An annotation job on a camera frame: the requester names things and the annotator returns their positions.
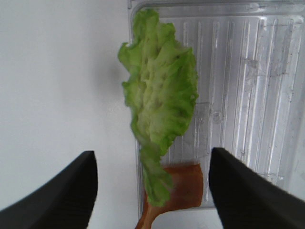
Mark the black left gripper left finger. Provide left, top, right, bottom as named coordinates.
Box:
left=0, top=151, right=98, bottom=229

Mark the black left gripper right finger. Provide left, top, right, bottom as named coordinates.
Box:
left=209, top=147, right=305, bottom=229

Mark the clear plastic left tray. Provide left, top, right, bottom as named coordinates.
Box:
left=128, top=0, right=305, bottom=208

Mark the bacon strip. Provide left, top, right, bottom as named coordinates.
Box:
left=136, top=164, right=203, bottom=229

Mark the green lettuce leaf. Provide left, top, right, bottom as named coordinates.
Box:
left=118, top=9, right=198, bottom=207

